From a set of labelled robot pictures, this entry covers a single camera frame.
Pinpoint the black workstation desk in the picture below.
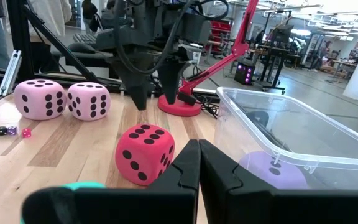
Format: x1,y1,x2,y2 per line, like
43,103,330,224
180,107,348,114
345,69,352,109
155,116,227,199
258,23,303,95

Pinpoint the red desk lamp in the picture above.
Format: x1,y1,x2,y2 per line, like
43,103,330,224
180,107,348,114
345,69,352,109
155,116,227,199
157,0,260,118

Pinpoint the red storage cabinet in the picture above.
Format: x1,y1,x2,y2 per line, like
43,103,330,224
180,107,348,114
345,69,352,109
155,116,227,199
209,19,233,55

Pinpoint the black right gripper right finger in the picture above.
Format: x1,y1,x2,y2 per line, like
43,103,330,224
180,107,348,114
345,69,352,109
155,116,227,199
199,139,358,224

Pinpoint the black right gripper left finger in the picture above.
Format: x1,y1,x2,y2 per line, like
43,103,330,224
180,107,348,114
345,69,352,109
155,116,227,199
21,139,202,224

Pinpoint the large purple foam die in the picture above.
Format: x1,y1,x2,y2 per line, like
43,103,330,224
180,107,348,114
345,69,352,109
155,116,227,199
238,151,310,190

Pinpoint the black computer mouse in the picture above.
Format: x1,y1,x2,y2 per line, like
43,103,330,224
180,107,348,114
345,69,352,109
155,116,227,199
68,42,96,54

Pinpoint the computer tower with purple lights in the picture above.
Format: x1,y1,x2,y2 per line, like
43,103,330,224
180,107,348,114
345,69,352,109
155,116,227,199
233,61,257,86

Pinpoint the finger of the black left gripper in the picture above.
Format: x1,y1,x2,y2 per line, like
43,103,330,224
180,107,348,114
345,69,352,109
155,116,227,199
110,55,155,111
157,58,191,105

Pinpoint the black keyboard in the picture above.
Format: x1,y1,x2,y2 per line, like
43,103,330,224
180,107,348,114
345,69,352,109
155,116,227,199
72,32,98,45

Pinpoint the large teal foam die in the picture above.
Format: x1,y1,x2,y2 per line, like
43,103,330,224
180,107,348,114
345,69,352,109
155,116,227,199
19,181,107,224

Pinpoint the clear plastic container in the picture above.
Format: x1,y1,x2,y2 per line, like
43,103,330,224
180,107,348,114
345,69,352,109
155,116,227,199
213,86,358,191

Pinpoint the silver aluminium bracket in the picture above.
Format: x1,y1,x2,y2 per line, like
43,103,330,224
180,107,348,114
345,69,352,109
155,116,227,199
0,49,22,96

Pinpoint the large pink foam die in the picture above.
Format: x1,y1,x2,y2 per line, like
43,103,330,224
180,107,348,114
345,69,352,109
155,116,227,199
66,82,111,122
13,78,67,121

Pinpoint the black lamp power cable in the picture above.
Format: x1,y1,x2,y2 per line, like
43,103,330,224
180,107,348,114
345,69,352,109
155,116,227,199
194,93,220,119

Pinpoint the dark grey computer desk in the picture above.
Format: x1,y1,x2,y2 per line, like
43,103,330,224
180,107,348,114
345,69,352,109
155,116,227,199
51,49,119,78

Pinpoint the large red foam die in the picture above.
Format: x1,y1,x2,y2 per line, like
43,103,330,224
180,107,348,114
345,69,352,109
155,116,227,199
114,123,176,187

